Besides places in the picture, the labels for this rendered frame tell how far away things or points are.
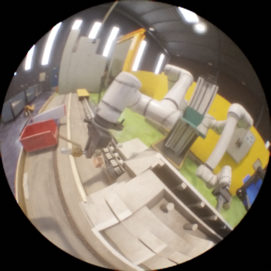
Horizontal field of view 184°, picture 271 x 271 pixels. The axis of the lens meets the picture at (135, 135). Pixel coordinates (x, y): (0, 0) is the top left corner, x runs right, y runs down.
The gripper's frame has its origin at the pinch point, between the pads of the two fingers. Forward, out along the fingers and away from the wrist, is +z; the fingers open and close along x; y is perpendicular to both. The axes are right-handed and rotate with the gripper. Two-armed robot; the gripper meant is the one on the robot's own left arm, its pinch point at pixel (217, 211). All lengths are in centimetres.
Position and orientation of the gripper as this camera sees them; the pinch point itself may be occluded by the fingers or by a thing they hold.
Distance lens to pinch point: 53.8
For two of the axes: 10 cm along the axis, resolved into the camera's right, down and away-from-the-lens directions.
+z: -7.9, 3.3, -5.2
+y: 1.4, -7.3, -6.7
